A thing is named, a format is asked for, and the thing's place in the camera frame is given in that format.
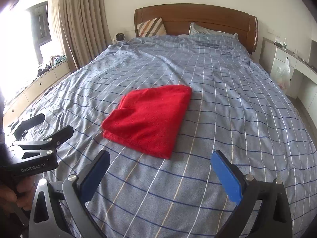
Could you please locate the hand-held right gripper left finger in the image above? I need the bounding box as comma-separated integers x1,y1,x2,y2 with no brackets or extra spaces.
28,150,111,238

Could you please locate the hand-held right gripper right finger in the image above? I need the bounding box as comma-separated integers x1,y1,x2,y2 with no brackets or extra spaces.
210,150,294,238

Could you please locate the beige window bench cabinet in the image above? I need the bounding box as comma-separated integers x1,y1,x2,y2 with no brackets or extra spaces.
2,58,71,122

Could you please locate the clear plastic bag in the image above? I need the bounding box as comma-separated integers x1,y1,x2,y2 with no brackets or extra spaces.
276,57,291,90

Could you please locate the blue checked duvet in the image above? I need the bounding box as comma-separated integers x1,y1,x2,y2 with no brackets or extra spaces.
4,35,317,238

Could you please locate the wooden bed headboard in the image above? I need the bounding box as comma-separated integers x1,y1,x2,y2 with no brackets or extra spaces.
134,4,259,55

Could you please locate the striped pillow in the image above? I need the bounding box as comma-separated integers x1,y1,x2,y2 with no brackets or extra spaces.
136,17,167,38

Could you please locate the beige curtain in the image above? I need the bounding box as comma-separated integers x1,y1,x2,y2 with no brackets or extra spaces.
47,0,112,70

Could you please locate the pile of clothes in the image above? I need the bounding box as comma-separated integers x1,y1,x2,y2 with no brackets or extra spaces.
37,55,67,76

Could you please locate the white round fan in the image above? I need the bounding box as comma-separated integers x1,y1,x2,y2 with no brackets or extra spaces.
111,33,127,45

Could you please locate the white built-in desk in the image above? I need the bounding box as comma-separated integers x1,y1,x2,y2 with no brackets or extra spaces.
259,37,317,114

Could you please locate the red sweater with white figure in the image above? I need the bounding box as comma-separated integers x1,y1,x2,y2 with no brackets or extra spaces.
101,84,193,159

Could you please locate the blue checked pillow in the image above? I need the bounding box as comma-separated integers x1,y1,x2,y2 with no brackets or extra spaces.
189,22,239,43

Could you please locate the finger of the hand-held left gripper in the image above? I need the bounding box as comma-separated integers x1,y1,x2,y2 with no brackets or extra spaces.
9,113,45,140
12,125,74,160

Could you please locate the person's left hand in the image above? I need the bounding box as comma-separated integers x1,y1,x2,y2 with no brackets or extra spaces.
0,178,34,214

